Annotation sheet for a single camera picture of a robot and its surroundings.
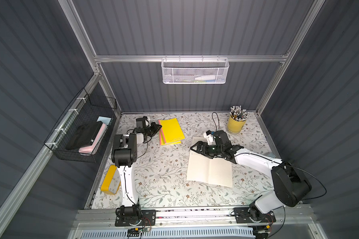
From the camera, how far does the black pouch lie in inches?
25.7

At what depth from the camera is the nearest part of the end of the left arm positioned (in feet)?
2.92

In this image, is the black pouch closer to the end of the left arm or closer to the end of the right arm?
the end of the left arm
